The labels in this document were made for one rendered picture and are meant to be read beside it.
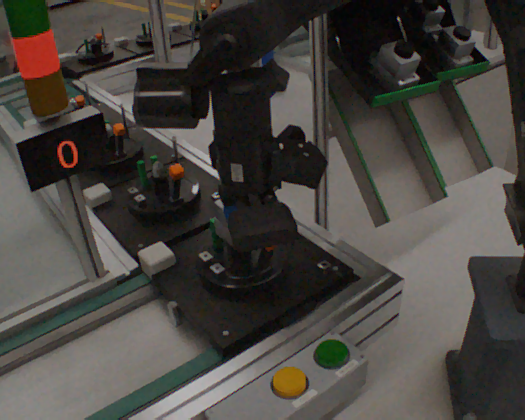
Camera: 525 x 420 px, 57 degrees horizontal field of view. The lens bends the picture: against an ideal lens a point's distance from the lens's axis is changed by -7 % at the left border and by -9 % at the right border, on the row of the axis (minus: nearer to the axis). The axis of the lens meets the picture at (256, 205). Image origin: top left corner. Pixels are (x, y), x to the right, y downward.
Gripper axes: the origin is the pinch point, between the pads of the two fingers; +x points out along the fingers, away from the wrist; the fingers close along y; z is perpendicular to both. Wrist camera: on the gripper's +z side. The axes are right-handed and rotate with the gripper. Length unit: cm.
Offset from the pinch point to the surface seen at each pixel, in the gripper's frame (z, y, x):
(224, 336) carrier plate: -4.8, -0.5, 17.6
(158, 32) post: -7, 128, 14
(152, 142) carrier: -12, 62, 21
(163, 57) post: -7, 128, 23
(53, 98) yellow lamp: -21.0, 15.2, -12.5
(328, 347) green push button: 7.7, -6.2, 17.1
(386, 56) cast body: 24.6, 20.0, -10.0
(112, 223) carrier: -20.5, 31.4, 19.3
